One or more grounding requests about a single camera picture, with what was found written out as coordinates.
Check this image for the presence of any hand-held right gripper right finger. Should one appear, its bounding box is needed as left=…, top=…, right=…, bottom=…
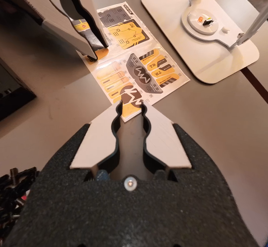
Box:
left=141, top=100, right=192, bottom=174

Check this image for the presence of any yellow and grey sticker sheet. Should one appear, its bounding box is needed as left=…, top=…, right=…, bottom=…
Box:
left=76, top=1, right=191, bottom=123

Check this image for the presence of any white book stand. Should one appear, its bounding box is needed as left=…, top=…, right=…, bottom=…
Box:
left=141, top=0, right=268, bottom=84

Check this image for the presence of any pile of black red parts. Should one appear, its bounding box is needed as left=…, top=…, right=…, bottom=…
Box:
left=0, top=167, right=39, bottom=231

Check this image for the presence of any black box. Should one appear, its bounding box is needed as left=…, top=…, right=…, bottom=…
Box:
left=0, top=57, right=37, bottom=122

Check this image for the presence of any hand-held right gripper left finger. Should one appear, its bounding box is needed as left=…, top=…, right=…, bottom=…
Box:
left=70, top=100, right=124, bottom=175

